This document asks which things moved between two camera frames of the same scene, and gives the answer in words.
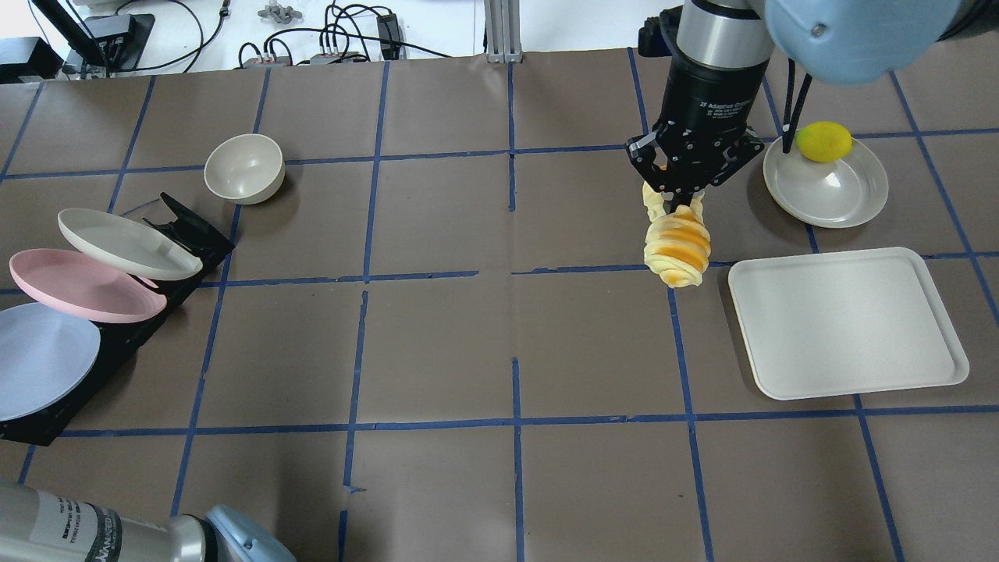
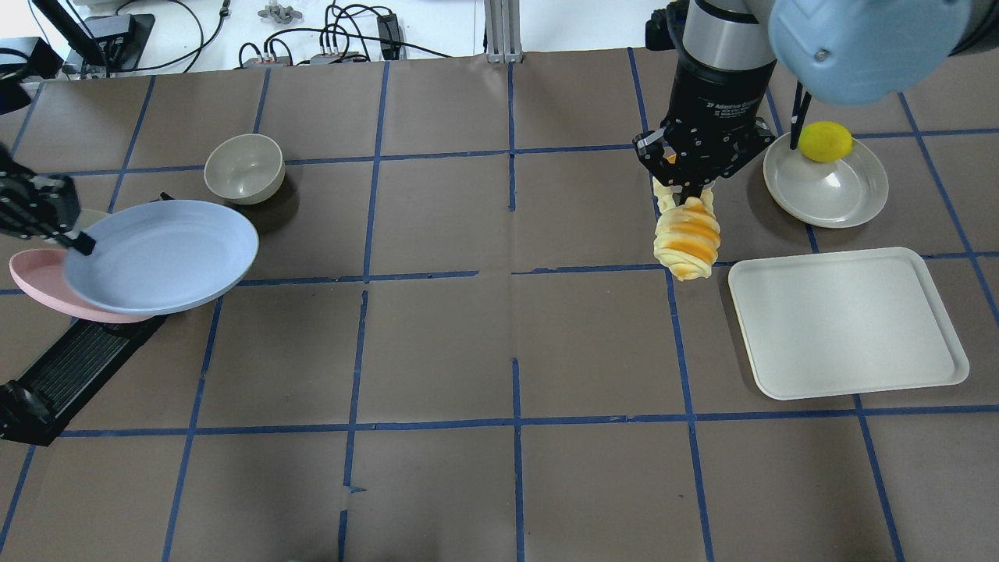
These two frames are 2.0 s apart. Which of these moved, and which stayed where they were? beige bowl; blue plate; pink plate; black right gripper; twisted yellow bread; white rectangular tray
Moved: blue plate; twisted yellow bread
Stayed: white rectangular tray; black right gripper; beige bowl; pink plate
